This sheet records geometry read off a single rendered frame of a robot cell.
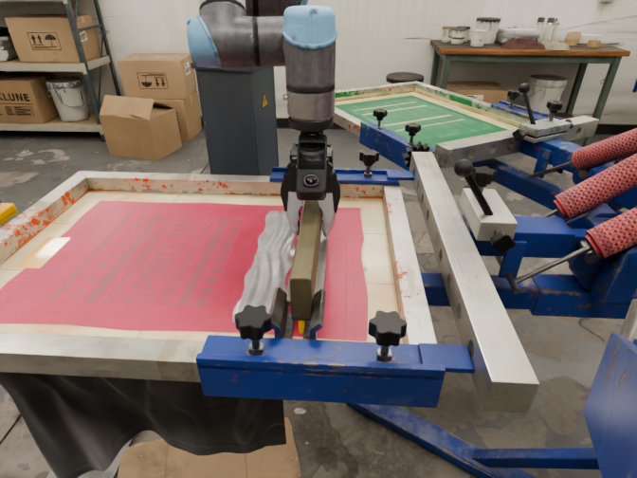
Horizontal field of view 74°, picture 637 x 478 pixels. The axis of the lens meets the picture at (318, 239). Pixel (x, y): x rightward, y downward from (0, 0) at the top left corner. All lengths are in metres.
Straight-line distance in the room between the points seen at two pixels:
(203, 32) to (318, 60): 0.20
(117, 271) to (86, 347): 0.22
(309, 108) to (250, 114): 0.61
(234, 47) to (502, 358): 0.58
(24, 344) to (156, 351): 0.18
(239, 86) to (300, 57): 0.62
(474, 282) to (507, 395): 0.17
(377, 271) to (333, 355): 0.26
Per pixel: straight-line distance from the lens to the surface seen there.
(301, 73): 0.65
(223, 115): 1.30
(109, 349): 0.63
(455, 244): 0.71
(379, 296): 0.71
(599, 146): 1.11
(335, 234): 0.86
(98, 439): 0.95
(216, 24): 0.75
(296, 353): 0.55
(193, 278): 0.77
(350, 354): 0.55
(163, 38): 4.83
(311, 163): 0.66
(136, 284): 0.79
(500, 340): 0.55
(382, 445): 1.67
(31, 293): 0.85
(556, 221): 0.84
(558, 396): 2.01
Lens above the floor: 1.41
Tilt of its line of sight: 32 degrees down
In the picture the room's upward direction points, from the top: straight up
